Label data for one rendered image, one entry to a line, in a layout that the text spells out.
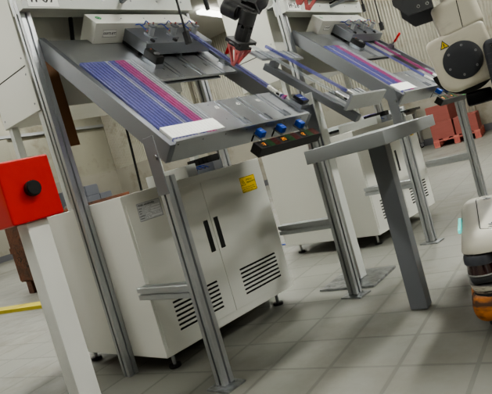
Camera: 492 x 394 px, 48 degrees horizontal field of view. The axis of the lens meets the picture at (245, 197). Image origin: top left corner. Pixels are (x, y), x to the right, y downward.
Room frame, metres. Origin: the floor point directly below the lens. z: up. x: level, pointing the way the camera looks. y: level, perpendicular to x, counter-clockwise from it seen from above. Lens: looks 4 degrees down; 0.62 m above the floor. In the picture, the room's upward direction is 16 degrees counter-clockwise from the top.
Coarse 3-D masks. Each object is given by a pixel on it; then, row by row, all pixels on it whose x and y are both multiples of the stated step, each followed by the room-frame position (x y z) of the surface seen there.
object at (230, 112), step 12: (252, 96) 2.08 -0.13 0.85; (264, 96) 2.12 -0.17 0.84; (204, 108) 1.87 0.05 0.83; (216, 108) 1.90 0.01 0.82; (228, 108) 1.93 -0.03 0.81; (240, 108) 1.96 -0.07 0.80; (252, 108) 1.99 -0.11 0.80; (264, 108) 2.03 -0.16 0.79; (276, 108) 2.06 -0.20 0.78; (288, 108) 2.09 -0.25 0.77; (228, 120) 1.85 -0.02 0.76; (240, 120) 1.87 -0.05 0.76; (252, 120) 1.90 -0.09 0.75
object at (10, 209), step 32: (32, 160) 1.42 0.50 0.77; (0, 192) 1.36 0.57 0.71; (32, 192) 1.38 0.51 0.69; (0, 224) 1.40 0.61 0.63; (32, 224) 1.40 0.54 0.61; (32, 256) 1.40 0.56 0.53; (64, 288) 1.42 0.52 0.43; (64, 320) 1.41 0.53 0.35; (64, 352) 1.39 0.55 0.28; (96, 384) 1.43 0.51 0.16
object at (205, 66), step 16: (64, 48) 1.94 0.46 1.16; (80, 48) 1.98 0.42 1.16; (96, 48) 2.03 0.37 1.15; (112, 48) 2.07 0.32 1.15; (128, 48) 2.12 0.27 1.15; (144, 64) 2.04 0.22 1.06; (176, 64) 2.13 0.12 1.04; (192, 64) 2.17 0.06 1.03; (208, 64) 2.23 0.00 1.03; (96, 80) 1.81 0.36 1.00; (176, 80) 2.11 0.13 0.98; (192, 80) 2.16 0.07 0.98
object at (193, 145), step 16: (304, 112) 2.05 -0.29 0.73; (240, 128) 1.78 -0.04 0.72; (256, 128) 1.85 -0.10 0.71; (272, 128) 1.93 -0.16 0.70; (288, 128) 2.01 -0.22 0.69; (176, 144) 1.59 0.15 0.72; (192, 144) 1.65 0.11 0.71; (208, 144) 1.70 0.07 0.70; (224, 144) 1.77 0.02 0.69; (240, 144) 1.84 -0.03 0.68; (176, 160) 1.63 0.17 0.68
